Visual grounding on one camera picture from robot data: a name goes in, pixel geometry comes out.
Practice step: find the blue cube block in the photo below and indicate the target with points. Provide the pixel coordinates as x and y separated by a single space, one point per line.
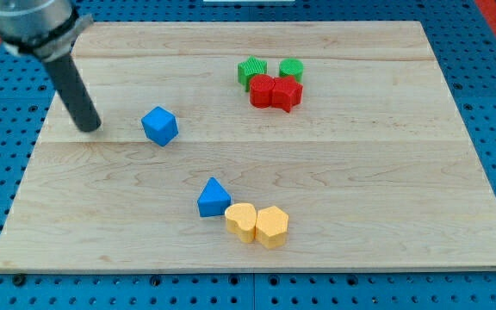
160 126

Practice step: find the wooden board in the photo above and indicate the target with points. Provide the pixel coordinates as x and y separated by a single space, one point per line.
374 167

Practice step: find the blue triangle block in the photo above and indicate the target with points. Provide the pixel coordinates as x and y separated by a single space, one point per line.
214 199

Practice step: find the yellow heart block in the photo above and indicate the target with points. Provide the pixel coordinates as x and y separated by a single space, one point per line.
241 220

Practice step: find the red cylinder block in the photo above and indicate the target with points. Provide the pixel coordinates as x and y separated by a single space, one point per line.
260 89

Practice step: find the red star block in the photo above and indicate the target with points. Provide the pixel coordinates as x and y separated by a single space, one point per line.
286 93

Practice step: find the yellow hexagon block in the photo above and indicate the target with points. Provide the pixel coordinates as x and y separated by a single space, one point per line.
272 227

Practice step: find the green star block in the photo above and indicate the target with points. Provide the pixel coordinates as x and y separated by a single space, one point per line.
248 69

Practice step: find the green cylinder block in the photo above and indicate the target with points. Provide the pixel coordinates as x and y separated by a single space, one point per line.
291 67

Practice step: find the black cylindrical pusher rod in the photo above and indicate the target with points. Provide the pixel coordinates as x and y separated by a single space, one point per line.
73 93

